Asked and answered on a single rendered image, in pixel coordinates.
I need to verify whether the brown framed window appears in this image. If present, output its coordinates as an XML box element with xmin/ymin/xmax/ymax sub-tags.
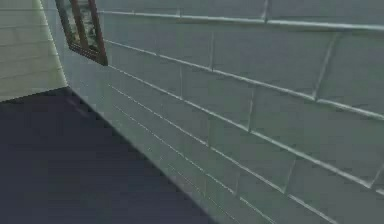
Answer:
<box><xmin>54</xmin><ymin>0</ymin><xmax>109</xmax><ymax>67</ymax></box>

